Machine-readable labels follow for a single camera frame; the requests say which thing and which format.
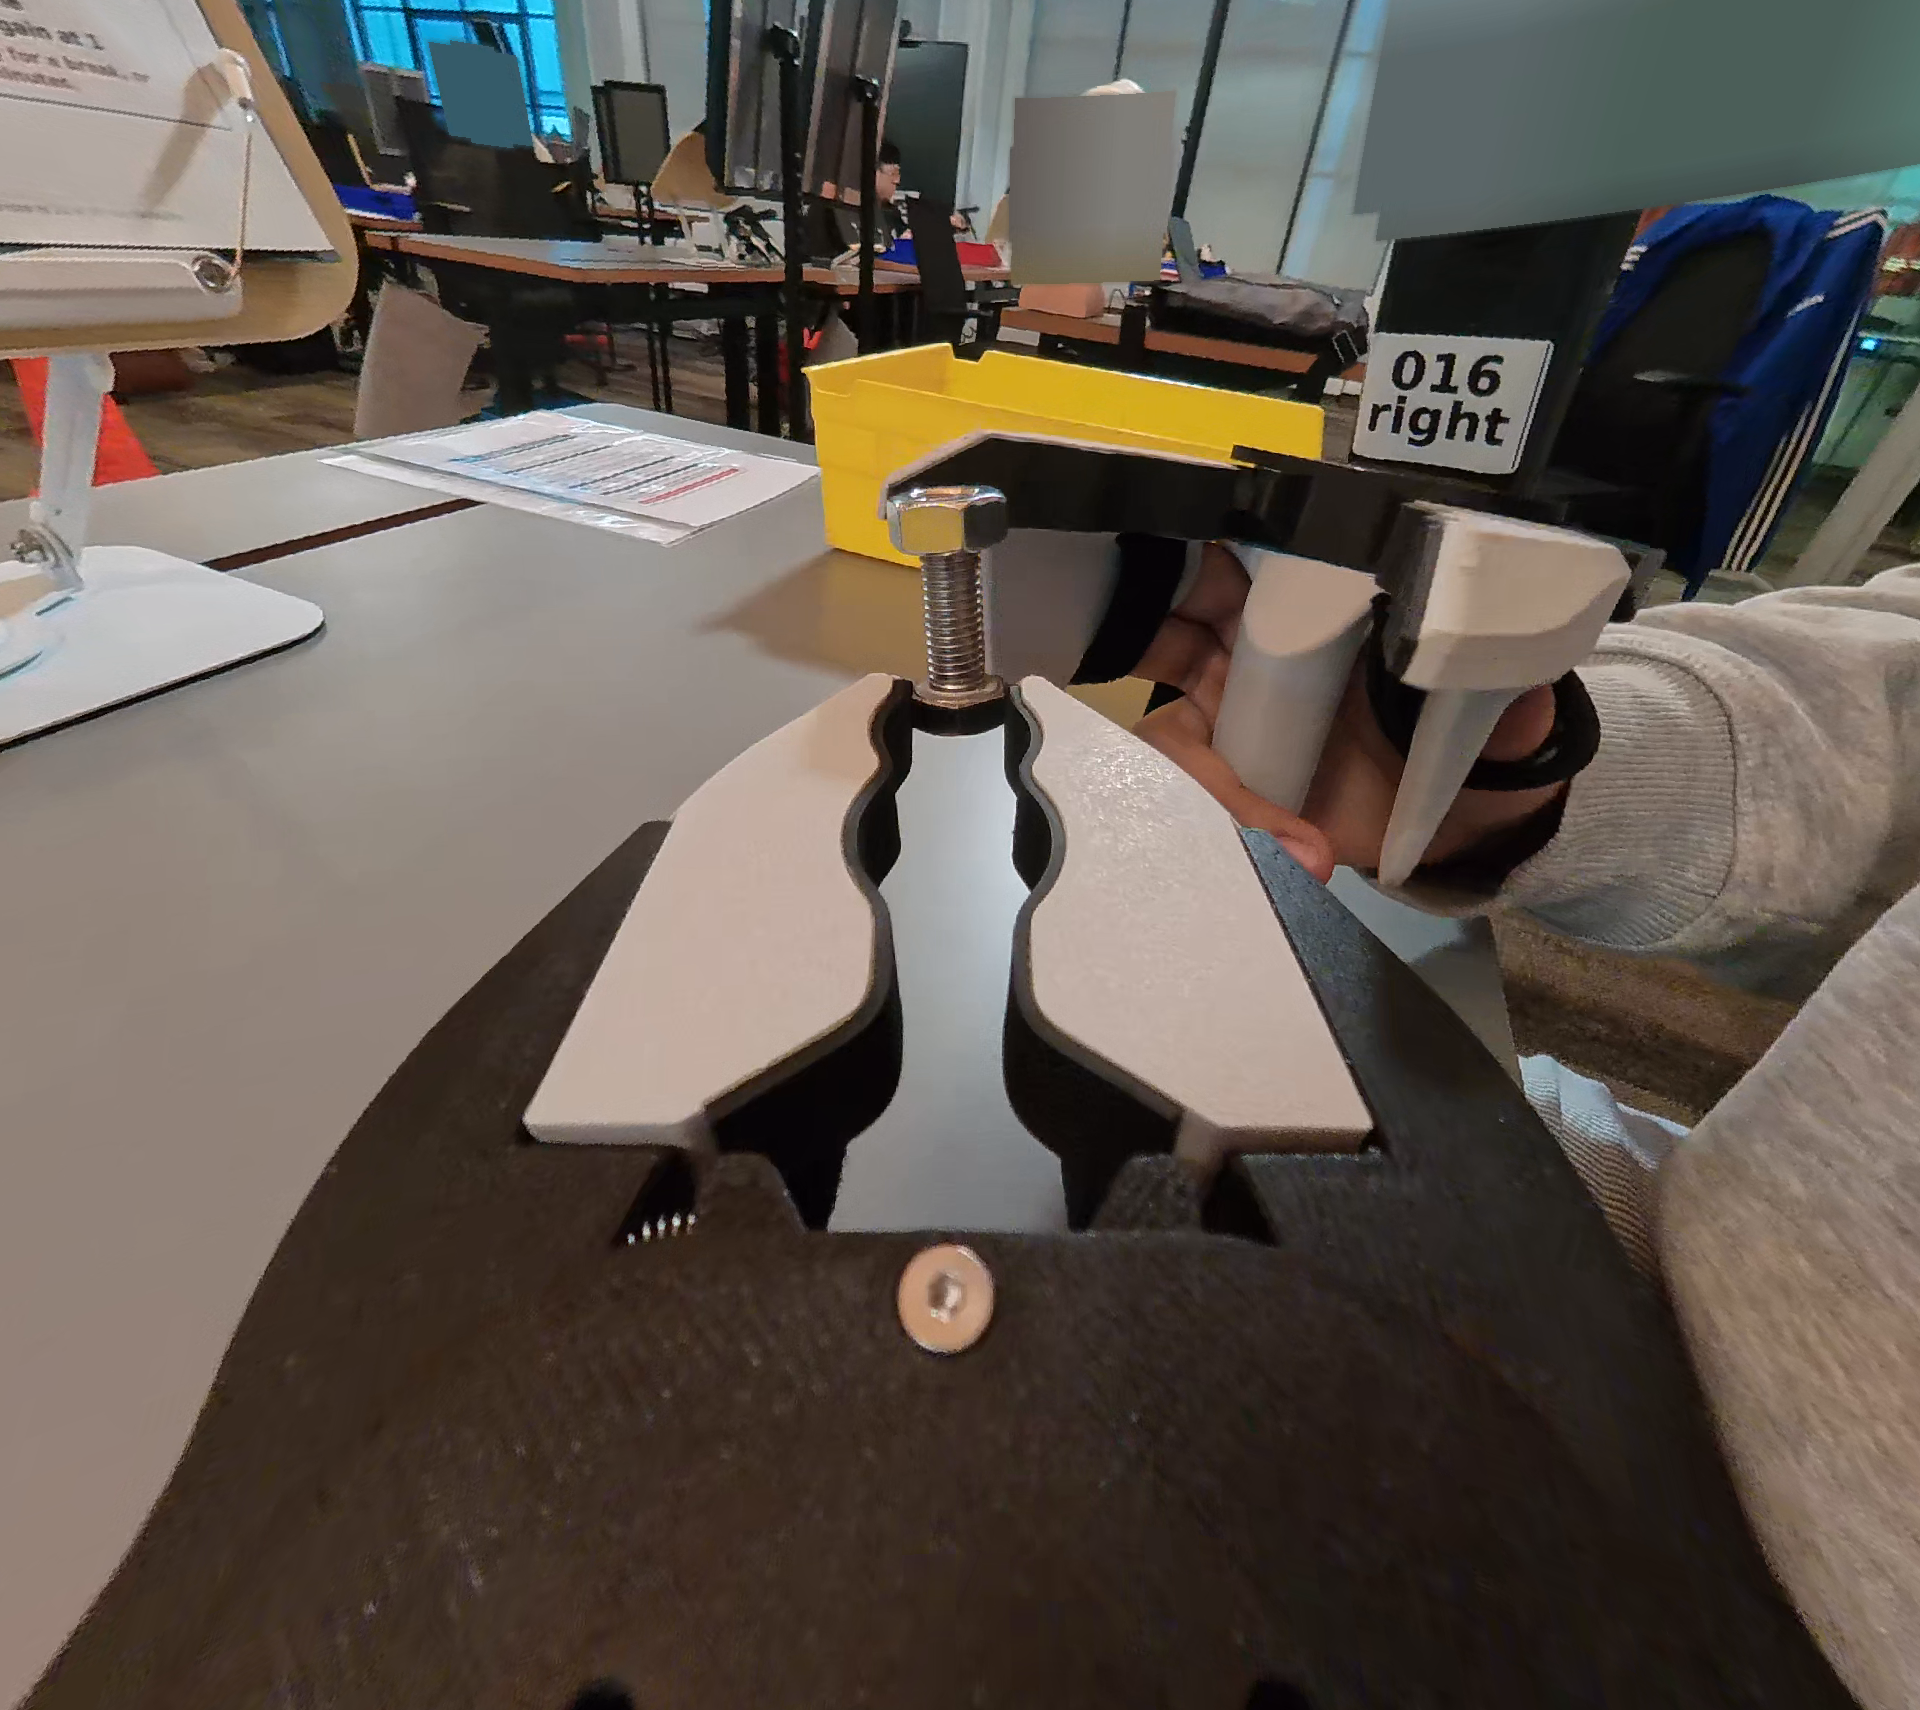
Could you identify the person's right hand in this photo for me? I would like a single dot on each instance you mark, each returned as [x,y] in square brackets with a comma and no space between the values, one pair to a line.
[1192,690]

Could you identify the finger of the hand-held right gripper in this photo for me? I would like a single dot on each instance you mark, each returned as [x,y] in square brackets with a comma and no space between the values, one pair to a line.
[1111,492]
[1059,601]

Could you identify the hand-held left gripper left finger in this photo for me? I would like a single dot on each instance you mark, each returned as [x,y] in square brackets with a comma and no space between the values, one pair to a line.
[720,960]

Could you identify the steel hex nut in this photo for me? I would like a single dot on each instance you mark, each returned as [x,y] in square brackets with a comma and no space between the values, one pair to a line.
[945,522]

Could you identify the laminated paper sheet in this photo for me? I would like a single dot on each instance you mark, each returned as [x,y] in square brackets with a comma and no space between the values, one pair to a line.
[584,472]

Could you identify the small black monitor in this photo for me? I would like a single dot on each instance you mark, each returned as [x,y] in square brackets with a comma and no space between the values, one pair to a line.
[631,132]

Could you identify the person's striped garment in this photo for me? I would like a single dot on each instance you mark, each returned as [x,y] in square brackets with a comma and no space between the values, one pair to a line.
[1604,1148]

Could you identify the orange cone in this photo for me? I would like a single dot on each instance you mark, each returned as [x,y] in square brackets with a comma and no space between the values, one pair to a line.
[120,443]

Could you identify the steel hex bolt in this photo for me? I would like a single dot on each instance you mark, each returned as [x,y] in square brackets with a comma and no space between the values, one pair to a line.
[957,622]

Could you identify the black office chair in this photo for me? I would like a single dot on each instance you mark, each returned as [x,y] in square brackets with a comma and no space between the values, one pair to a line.
[1680,344]

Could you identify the mannequin head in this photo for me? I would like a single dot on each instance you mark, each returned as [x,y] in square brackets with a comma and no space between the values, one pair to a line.
[1072,297]

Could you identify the white cardboard sheet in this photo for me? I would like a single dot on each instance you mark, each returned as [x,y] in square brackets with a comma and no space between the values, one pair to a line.
[417,369]

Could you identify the yellow plastic bin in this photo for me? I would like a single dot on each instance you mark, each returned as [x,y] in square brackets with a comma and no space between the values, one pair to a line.
[1140,412]

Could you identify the dark monitor screen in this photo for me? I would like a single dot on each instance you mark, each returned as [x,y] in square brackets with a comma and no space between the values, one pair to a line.
[932,121]

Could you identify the white document stand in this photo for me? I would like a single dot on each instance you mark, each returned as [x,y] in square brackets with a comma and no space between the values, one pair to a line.
[181,630]

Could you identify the grey desk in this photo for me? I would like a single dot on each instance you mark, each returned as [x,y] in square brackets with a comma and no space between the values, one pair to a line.
[301,914]

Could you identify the blue jacket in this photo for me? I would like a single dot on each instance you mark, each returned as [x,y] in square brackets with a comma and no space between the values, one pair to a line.
[1814,314]

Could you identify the person's right forearm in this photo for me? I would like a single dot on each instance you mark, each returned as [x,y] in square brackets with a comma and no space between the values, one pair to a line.
[1724,764]

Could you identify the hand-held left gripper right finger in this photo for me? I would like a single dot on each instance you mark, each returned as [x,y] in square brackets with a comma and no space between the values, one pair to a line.
[1184,975]

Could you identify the black bag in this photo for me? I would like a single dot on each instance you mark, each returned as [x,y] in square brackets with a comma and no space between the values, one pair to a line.
[1261,308]

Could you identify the person's grey sweater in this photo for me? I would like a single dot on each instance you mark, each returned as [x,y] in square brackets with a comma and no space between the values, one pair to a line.
[1814,1290]

